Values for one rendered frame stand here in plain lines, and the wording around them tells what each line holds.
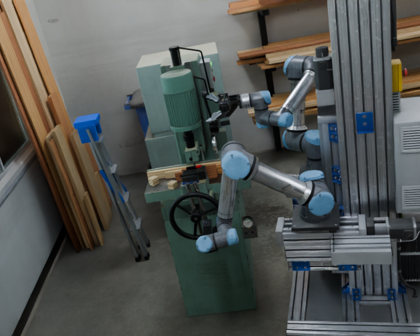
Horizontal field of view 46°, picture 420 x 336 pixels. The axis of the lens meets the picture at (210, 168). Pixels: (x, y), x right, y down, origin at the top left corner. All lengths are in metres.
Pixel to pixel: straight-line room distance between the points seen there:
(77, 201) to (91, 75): 1.52
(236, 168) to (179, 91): 0.72
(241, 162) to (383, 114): 0.72
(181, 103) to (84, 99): 2.66
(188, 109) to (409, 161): 1.14
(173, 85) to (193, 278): 1.18
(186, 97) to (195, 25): 2.34
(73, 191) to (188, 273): 1.41
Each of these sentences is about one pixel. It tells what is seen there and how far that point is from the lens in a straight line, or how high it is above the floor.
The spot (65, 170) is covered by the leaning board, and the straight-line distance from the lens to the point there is 4.01.
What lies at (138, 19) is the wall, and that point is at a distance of 4.97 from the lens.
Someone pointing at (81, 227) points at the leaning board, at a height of 0.20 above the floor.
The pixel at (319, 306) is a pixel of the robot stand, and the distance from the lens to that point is 2.87.
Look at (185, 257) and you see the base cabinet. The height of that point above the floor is 0.45.
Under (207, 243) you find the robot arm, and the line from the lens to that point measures 2.27.
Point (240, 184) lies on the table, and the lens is 2.74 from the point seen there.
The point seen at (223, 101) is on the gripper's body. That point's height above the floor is 1.35.
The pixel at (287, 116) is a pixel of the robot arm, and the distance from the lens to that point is 2.51.
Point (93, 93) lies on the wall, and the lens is 5.18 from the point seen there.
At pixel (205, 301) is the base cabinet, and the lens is 3.18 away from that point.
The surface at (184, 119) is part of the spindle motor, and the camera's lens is 2.68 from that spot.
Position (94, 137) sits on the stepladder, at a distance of 3.51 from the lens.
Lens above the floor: 2.09
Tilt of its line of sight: 24 degrees down
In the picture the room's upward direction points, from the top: 11 degrees counter-clockwise
